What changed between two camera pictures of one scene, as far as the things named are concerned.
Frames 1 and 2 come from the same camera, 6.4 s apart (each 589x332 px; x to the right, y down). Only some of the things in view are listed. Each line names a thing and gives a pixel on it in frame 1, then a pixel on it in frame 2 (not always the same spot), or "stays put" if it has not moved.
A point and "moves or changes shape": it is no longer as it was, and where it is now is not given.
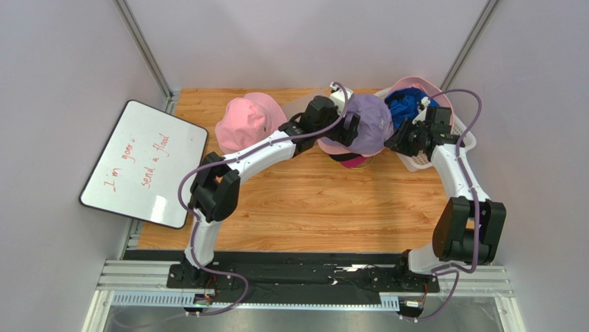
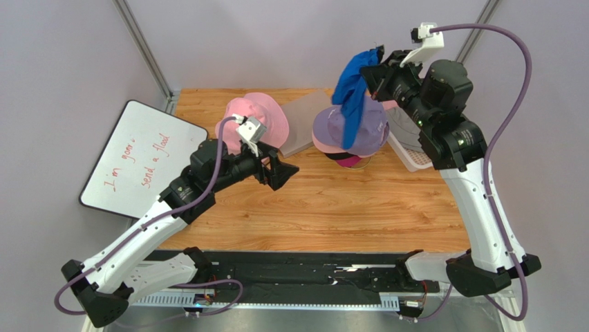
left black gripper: [344, 135] -> [274, 177]
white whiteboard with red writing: [141, 168] stays put
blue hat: [404, 104] moves or changes shape
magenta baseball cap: [353, 163] stays put
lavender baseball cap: [375, 124] stays put
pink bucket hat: [247, 119] stays put
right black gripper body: [400, 140] -> [384, 80]
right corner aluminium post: [470, 43] stays put
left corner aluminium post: [148, 54] stays put
